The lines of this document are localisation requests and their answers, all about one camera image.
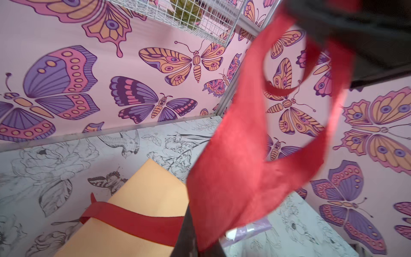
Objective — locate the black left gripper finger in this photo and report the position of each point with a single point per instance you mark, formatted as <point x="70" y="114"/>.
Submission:
<point x="186" y="245"/>

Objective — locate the red satin ribbon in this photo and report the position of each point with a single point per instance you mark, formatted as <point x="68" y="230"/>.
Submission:
<point x="231" y="183"/>

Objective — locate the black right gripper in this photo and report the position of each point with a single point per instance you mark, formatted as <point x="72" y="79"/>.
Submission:
<point x="378" y="33"/>

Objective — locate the green plant in basket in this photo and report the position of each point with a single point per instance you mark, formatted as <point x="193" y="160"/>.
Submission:
<point x="186" y="13"/>

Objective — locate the lilac gift box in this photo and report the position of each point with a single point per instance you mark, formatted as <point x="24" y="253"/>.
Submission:
<point x="250" y="230"/>

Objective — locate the white wire basket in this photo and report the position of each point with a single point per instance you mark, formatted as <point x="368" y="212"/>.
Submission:
<point x="213" y="20"/>

